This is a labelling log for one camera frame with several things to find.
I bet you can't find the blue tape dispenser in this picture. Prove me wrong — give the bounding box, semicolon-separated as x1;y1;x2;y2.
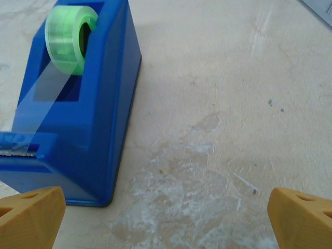
0;0;143;208

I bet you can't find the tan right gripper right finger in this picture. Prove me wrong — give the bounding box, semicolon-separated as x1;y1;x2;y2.
267;187;332;249

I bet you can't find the green tape roll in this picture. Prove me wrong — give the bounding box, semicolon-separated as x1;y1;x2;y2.
14;5;99;154

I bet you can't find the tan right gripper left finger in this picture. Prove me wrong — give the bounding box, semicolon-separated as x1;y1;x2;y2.
0;186;66;249

